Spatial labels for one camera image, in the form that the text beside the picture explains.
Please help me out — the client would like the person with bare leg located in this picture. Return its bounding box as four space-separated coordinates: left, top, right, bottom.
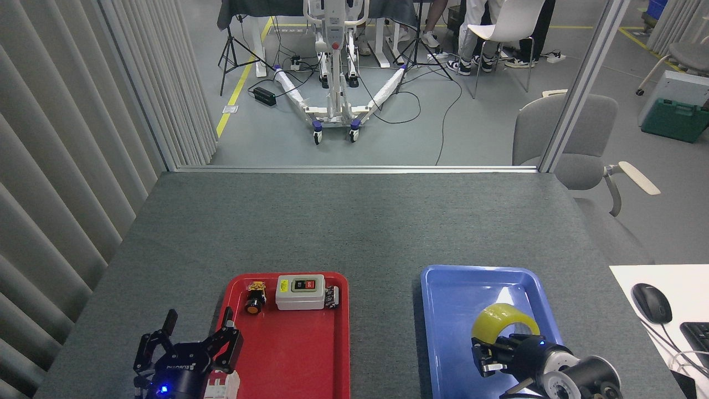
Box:
420 0 449 48

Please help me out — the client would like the grey office chair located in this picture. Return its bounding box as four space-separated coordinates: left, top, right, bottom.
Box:
636 42 709 96

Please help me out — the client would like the black tripod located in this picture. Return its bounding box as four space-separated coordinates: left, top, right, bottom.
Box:
394 0 453 94
218 14 276 96

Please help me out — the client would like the silver table rail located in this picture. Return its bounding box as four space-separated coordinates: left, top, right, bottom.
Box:
176 165 539 174

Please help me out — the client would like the black floor cable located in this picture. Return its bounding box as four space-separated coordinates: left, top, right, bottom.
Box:
354 72 463 166

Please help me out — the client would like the grey armchair with wooden armrest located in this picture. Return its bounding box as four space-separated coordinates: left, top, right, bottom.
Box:
512 93 661 217

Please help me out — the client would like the red plastic tray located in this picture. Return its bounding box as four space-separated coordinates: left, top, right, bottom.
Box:
208 272 351 399

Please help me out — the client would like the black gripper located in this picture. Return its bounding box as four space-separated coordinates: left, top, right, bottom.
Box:
472 335 552 378
133 306 243 399

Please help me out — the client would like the person in black trousers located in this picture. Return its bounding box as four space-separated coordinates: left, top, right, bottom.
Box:
504 0 557 68

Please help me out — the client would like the blue plastic tray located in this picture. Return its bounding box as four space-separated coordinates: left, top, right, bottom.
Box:
420 265 582 399

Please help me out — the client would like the black keyboard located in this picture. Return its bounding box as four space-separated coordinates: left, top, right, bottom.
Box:
680 322 709 369

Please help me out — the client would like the green plastic case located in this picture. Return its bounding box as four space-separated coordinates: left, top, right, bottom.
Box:
641 98 709 144

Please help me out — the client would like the white stand on wheels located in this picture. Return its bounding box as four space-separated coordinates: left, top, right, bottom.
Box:
274 0 408 146

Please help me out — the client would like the black computer mouse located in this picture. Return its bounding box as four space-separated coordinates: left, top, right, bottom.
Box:
631 283 673 325

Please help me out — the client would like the grey switch box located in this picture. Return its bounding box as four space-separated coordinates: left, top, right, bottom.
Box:
275 274 326 311

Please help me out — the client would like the silver post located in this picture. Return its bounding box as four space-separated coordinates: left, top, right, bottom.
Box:
538 0 632 173

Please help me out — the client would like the grey mouse cable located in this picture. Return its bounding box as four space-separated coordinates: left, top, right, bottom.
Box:
643 319 709 367

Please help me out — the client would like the person in grey trousers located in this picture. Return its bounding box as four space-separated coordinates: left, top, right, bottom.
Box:
446 0 499 76

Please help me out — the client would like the white plastic chair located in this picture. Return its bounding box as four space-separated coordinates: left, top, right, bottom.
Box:
458 0 546 99

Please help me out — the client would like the yellow tape roll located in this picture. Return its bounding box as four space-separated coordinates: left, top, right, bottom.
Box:
471 303 541 341

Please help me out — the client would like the black orange push button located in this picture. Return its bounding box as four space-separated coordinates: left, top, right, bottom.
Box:
245 281 267 315

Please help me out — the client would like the white side desk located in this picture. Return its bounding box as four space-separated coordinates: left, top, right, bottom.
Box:
609 264 709 399

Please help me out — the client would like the grey pleated curtain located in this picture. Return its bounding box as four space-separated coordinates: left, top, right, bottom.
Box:
0 0 218 399
646 0 709 55

